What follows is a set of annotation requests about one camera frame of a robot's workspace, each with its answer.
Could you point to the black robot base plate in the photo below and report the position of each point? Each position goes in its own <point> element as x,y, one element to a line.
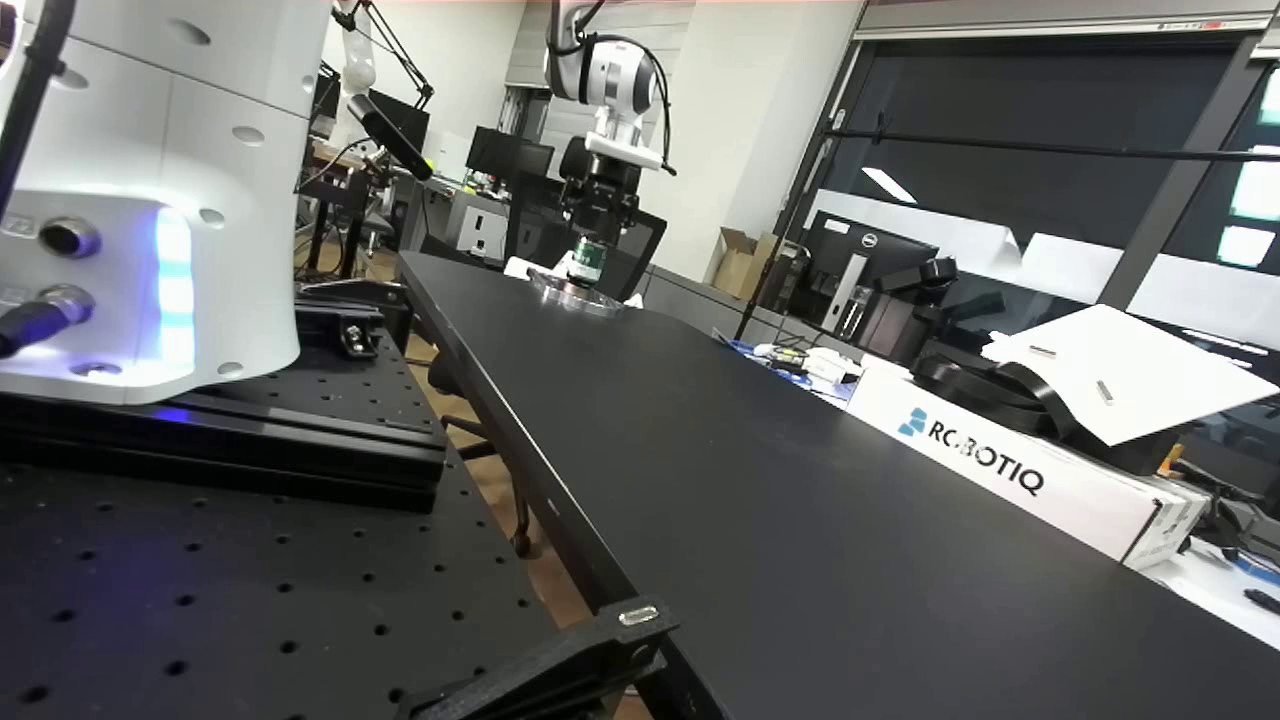
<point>306,427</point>

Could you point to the white cardboard sheet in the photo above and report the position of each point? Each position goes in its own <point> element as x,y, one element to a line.
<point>1133,374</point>

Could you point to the green-label bottle with black cap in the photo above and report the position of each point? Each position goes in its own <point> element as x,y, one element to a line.
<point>587,259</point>

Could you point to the black computer monitor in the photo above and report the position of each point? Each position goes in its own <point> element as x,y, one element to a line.
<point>505,153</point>

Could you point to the black bag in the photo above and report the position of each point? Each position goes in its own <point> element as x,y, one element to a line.
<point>993,388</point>

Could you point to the black table clamp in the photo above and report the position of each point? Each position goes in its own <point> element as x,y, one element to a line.
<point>562,667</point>

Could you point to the small white object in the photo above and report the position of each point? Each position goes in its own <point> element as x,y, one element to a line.
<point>830,364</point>

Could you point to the white Robotiq box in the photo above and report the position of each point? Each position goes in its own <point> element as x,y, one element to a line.
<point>1026,474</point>

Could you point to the black office chair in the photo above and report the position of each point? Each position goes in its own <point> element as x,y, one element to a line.
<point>646,244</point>

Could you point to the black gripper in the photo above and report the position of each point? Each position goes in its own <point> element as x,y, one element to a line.
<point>602,174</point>

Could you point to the brown cardboard box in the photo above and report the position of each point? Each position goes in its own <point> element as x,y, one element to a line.
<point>738,266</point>

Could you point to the black perforated breadboard plate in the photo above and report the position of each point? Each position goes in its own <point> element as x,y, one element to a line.
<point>242,600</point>

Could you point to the black desktop device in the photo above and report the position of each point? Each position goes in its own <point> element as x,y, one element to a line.
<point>882,281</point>

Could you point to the small black bracket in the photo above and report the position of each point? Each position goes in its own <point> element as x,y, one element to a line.
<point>350,326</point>

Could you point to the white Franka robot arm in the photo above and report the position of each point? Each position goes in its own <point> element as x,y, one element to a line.
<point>173,144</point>

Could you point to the black diagonal frame beam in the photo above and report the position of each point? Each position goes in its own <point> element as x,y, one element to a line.
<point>1183,174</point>

